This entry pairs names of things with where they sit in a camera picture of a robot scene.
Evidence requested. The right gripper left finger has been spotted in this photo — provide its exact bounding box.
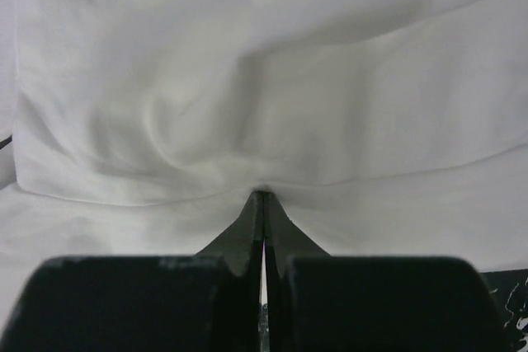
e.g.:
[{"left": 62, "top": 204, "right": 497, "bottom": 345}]
[{"left": 198, "top": 191, "right": 264, "bottom": 351}]

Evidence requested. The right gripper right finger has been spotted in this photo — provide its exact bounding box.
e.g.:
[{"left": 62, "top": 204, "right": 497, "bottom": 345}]
[{"left": 262, "top": 192, "right": 329, "bottom": 351}]

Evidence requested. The white daisy print t-shirt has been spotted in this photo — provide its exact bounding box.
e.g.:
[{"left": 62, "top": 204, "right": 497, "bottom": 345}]
[{"left": 1, "top": 0, "right": 527, "bottom": 316}]

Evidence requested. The black marbled table mat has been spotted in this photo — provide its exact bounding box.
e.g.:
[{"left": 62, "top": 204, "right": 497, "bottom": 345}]
[{"left": 259, "top": 269, "right": 527, "bottom": 351}]

